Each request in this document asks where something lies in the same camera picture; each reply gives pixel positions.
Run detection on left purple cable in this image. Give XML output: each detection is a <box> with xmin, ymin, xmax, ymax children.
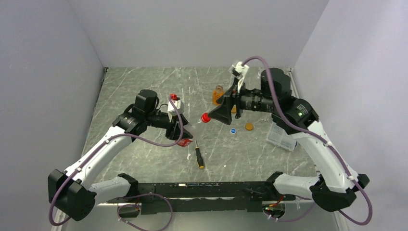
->
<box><xmin>48</xmin><ymin>97</ymin><xmax>184</xmax><ymax>227</ymax></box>

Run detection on orange juice bottle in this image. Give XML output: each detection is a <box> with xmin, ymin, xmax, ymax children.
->
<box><xmin>212</xmin><ymin>85</ymin><xmax>225</xmax><ymax>105</ymax></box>

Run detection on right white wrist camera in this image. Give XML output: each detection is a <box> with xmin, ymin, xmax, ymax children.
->
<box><xmin>232</xmin><ymin>61</ymin><xmax>250</xmax><ymax>93</ymax></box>

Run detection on black yellow screwdriver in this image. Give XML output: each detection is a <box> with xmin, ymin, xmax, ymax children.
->
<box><xmin>194</xmin><ymin>140</ymin><xmax>205</xmax><ymax>169</ymax></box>

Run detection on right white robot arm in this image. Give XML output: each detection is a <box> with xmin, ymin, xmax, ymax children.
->
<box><xmin>208</xmin><ymin>68</ymin><xmax>370</xmax><ymax>212</ymax></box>

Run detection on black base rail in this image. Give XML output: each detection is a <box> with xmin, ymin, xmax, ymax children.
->
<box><xmin>109</xmin><ymin>181</ymin><xmax>295</xmax><ymax>215</ymax></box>

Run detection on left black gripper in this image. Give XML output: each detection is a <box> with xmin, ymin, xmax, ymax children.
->
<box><xmin>145</xmin><ymin>111</ymin><xmax>193</xmax><ymax>140</ymax></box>

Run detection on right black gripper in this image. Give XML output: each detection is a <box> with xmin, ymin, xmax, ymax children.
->
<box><xmin>208</xmin><ymin>76</ymin><xmax>277</xmax><ymax>124</ymax></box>

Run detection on red bottle cap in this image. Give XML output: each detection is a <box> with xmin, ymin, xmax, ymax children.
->
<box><xmin>201</xmin><ymin>113</ymin><xmax>211</xmax><ymax>123</ymax></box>

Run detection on aluminium frame rail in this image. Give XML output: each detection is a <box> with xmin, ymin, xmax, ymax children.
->
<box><xmin>50</xmin><ymin>203</ymin><xmax>140</xmax><ymax>231</ymax></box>

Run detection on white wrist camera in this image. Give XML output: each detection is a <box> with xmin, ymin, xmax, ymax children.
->
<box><xmin>167</xmin><ymin>94</ymin><xmax>184</xmax><ymax>120</ymax></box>
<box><xmin>232</xmin><ymin>61</ymin><xmax>250</xmax><ymax>93</ymax></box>

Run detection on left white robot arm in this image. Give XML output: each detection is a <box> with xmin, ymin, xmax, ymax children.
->
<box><xmin>48</xmin><ymin>89</ymin><xmax>190</xmax><ymax>226</ymax></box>

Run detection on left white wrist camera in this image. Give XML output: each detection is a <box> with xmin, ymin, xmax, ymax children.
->
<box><xmin>167</xmin><ymin>94</ymin><xmax>184</xmax><ymax>120</ymax></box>

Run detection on clear red-label bottle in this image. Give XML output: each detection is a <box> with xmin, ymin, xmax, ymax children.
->
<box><xmin>177</xmin><ymin>119</ymin><xmax>204</xmax><ymax>147</ymax></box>

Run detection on orange bottle cap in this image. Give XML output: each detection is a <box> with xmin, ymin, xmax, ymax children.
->
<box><xmin>245</xmin><ymin>123</ymin><xmax>254</xmax><ymax>131</ymax></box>
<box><xmin>231</xmin><ymin>105</ymin><xmax>237</xmax><ymax>114</ymax></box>

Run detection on clear plastic box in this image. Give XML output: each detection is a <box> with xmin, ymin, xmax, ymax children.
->
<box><xmin>266</xmin><ymin>122</ymin><xmax>297</xmax><ymax>151</ymax></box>

